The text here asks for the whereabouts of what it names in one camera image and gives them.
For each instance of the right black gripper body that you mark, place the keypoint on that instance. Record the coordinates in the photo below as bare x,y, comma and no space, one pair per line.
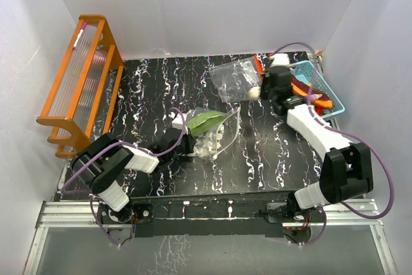
266,93

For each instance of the white fake mushroom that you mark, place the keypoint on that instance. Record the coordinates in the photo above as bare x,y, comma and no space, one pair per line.
254,93

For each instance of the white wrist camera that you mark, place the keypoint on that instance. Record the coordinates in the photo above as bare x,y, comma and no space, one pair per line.
177,120
280,59

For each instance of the green fake leaf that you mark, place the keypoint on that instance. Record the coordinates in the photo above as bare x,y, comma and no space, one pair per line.
199,122

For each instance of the clear zip bag red slider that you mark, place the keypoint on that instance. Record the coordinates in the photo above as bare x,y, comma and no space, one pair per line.
234,79

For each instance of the fake sweet potato slice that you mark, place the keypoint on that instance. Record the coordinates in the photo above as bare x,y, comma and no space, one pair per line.
321,99

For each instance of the clear bag with green leaf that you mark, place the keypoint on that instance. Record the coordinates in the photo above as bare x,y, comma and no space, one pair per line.
218,139

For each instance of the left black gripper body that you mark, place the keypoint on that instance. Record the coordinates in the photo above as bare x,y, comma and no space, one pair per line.
185,147

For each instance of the light blue plastic basket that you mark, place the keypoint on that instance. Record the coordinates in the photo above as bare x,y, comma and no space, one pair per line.
307,73

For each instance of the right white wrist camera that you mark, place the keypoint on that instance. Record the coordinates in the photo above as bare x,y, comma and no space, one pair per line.
280,59

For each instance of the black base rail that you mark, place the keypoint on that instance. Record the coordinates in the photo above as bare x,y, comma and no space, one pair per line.
262,213

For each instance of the pink white marker pen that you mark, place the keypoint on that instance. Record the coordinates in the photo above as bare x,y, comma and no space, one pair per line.
82,28

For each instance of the purple fake eggplant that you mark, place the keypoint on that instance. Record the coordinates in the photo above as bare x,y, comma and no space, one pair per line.
313,97

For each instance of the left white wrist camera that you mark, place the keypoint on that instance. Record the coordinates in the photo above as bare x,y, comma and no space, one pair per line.
177,120

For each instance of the orange wooden rack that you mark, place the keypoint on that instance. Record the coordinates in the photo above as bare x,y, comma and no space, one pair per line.
86,86

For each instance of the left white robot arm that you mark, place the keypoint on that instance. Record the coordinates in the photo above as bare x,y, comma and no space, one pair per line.
99,165

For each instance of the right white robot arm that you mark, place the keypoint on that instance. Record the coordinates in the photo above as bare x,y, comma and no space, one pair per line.
346,170

